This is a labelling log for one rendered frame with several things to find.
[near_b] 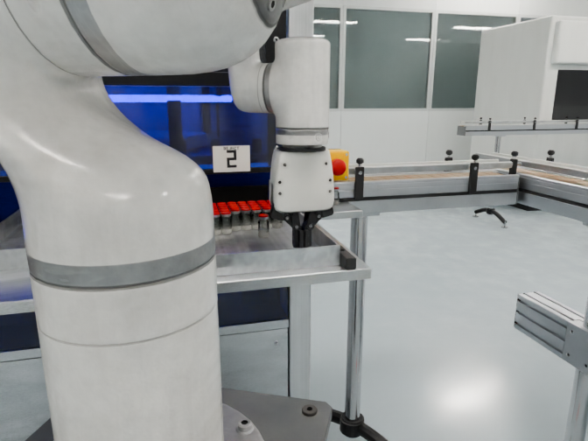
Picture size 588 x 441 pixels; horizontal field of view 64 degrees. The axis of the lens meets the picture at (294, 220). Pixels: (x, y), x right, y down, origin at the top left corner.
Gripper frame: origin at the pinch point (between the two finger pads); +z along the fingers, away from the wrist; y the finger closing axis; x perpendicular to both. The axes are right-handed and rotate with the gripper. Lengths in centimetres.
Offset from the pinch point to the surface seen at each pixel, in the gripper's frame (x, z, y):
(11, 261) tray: -9.2, 2.9, 46.7
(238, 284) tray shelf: 4.6, 5.1, 11.4
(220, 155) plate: -35.2, -10.5, 9.7
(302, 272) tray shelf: 3.8, 4.4, 0.9
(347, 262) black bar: 4.6, 3.1, -6.6
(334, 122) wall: -496, 5, -177
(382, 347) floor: -114, 93, -72
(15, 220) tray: -37, 2, 54
